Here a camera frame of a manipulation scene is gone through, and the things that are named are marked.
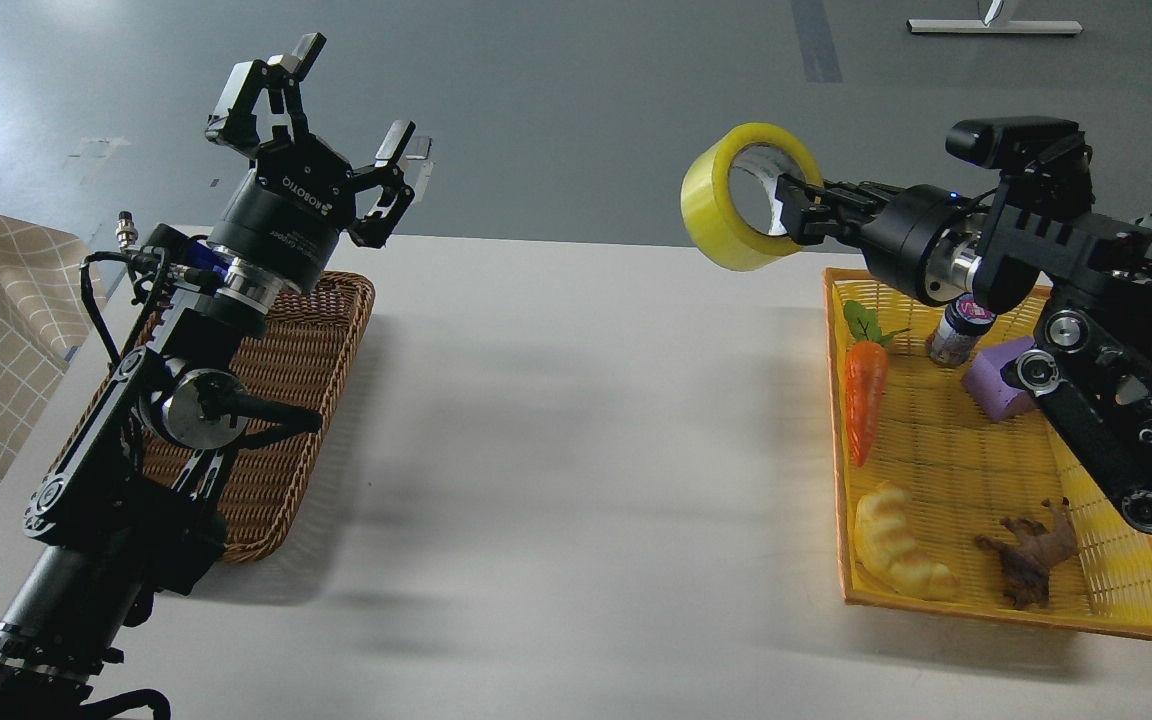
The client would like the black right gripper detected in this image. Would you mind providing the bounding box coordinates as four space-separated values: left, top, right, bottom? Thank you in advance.
776 173 977 306

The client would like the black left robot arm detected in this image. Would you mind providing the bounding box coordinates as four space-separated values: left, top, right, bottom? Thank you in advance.
0 33 416 719

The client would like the brown wicker basket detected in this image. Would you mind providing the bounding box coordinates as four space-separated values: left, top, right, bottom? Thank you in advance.
22 272 376 574

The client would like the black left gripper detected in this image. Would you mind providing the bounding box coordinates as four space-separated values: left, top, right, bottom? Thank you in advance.
205 32 416 291

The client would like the yellow plastic basket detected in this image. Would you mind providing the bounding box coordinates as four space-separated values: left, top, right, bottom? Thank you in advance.
823 266 1152 641

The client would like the purple foam block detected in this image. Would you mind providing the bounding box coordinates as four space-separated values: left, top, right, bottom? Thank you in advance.
961 334 1036 423

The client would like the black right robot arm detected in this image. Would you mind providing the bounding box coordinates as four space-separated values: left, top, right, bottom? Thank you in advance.
774 118 1152 535

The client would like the orange toy carrot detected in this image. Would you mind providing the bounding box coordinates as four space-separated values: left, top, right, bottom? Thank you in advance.
844 300 910 468

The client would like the small dark jar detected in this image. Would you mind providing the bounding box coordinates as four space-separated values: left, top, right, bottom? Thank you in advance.
925 293 998 367

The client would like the toy croissant bread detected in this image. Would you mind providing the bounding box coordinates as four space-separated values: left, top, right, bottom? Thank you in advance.
852 483 958 601

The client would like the brown toy animal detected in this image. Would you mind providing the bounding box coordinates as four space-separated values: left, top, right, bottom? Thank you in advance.
973 497 1079 611

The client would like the yellow tape roll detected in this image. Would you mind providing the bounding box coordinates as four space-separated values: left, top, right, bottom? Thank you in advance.
679 122 823 272

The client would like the white stand base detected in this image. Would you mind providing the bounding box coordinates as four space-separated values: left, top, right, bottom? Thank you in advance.
905 1 1084 38

